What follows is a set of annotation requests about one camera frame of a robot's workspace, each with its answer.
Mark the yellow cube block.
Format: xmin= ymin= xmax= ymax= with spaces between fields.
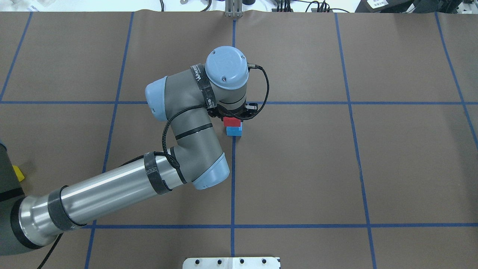
xmin=12 ymin=165 xmax=25 ymax=182

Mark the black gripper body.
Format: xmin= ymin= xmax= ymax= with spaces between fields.
xmin=209 ymin=105 xmax=248 ymax=121

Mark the blue cube block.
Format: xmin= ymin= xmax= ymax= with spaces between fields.
xmin=226 ymin=122 xmax=243 ymax=137

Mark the white pedestal column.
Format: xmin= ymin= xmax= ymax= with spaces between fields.
xmin=182 ymin=257 xmax=281 ymax=269

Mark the red cube block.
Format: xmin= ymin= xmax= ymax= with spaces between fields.
xmin=223 ymin=117 xmax=242 ymax=127

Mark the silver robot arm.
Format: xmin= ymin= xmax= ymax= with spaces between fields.
xmin=1 ymin=46 xmax=254 ymax=256

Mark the aluminium frame post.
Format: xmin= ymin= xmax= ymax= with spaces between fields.
xmin=224 ymin=0 xmax=243 ymax=19

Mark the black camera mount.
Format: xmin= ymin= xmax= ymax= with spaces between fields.
xmin=244 ymin=102 xmax=259 ymax=117

